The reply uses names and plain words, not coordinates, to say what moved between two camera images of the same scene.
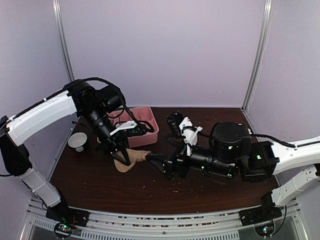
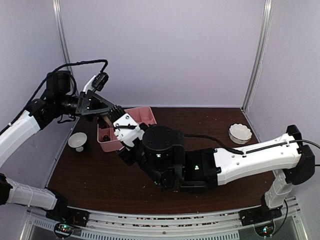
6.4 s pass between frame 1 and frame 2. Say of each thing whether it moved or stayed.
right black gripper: moved
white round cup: stayed
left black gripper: moved
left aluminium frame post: stayed
